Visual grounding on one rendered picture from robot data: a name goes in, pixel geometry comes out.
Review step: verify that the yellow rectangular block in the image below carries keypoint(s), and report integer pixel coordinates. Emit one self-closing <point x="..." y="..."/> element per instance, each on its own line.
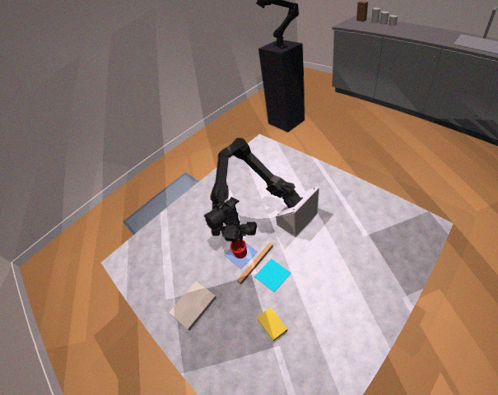
<point x="272" y="324"/>

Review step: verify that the red cup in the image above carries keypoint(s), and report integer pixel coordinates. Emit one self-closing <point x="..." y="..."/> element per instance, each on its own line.
<point x="235" y="249"/>

